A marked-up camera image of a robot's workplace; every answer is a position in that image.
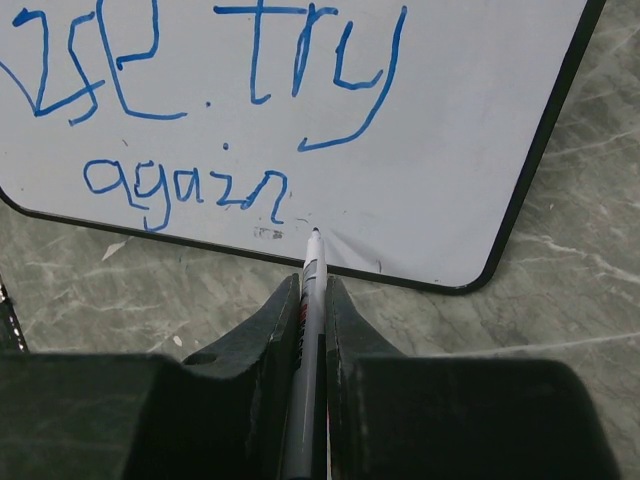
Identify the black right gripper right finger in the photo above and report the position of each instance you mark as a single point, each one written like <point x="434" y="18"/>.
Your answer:
<point x="393" y="416"/>

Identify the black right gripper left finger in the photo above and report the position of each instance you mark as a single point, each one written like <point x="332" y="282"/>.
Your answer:
<point x="218" y="414"/>

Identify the white whiteboard marker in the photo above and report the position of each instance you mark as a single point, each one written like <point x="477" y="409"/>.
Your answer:
<point x="306" y="429"/>

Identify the small black-framed whiteboard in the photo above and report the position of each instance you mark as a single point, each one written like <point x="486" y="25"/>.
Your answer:
<point x="407" y="132"/>

